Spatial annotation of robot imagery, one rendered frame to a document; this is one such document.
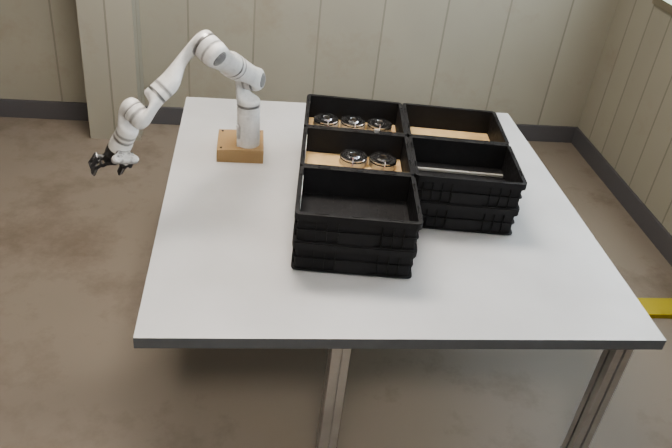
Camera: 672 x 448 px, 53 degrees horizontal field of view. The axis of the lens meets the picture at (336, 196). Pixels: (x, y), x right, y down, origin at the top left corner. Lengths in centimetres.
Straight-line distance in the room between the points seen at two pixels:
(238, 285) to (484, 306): 78
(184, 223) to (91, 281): 99
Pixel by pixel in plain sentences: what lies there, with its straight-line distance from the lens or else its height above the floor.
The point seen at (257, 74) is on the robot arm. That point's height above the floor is 109.
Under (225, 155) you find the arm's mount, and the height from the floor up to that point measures 73.
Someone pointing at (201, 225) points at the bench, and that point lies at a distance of 239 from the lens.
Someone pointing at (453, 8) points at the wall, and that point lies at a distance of 443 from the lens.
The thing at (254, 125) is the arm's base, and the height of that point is 86.
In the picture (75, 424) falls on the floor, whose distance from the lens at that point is 273.
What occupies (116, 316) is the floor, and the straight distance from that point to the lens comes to 310.
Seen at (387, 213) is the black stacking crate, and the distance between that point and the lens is 229.
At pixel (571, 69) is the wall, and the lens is 485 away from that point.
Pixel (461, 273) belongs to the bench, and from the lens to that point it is 231.
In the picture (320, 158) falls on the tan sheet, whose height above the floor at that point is 83.
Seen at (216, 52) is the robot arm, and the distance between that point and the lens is 222.
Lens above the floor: 208
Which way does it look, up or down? 32 degrees down
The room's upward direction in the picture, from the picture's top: 7 degrees clockwise
